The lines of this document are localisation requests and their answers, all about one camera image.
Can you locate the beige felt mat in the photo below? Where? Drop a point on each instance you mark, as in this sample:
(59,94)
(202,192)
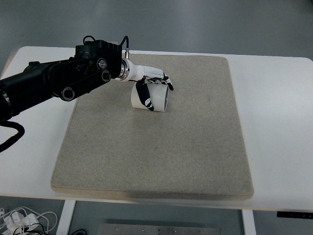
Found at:
(194,150)

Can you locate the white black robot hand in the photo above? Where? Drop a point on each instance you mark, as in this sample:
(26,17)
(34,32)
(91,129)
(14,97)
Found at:
(132,72)

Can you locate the grey metal floor plate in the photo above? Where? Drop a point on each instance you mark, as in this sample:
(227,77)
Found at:
(130,229)

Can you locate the small grey metal box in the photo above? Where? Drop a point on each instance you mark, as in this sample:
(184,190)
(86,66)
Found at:
(114,42)

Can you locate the white table leg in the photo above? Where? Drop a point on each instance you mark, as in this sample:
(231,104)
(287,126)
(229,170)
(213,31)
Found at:
(248,222)
(66,217)

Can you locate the black table control panel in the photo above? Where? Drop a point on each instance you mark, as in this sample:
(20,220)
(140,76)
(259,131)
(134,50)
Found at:
(290,214)

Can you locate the white table leg right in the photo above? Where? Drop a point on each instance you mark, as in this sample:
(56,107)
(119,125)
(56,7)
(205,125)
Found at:
(248,222)

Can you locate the white table leg left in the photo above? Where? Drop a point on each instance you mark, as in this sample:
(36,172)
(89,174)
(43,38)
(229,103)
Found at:
(66,217)

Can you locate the white cup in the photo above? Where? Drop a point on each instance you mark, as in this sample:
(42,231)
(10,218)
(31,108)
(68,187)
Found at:
(158,95)

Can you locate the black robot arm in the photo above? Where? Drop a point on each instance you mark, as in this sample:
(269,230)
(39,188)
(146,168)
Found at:
(94,64)

